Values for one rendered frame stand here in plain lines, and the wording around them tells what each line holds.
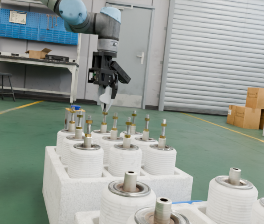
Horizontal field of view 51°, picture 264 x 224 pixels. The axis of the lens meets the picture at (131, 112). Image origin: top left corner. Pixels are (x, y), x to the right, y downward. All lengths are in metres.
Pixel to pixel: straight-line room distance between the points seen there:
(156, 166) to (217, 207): 0.29
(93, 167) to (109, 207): 0.30
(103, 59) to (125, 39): 4.90
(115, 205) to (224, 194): 0.23
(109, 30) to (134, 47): 4.89
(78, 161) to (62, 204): 0.11
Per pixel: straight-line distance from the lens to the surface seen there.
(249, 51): 6.59
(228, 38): 6.40
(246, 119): 4.32
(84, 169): 0.76
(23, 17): 5.98
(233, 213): 0.61
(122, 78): 1.06
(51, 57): 5.29
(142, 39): 5.93
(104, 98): 1.00
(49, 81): 5.89
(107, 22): 1.01
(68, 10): 0.88
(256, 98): 4.38
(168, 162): 0.85
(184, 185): 0.87
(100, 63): 1.01
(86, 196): 0.75
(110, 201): 0.48
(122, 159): 0.79
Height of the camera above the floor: 0.43
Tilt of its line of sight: 5 degrees down
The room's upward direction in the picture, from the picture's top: 6 degrees clockwise
